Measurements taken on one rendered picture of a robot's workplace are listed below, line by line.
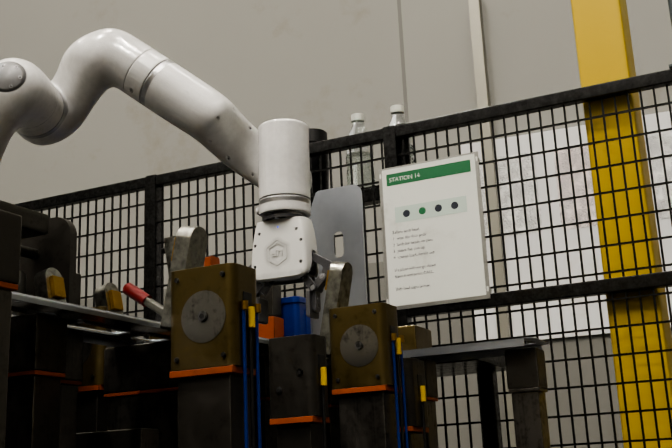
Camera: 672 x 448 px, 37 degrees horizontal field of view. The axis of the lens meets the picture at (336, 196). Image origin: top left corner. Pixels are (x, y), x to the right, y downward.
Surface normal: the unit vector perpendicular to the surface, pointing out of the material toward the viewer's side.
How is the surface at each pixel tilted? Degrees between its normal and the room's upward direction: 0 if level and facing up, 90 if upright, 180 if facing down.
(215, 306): 90
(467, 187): 90
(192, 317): 90
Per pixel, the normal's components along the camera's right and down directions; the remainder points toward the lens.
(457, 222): -0.44, -0.23
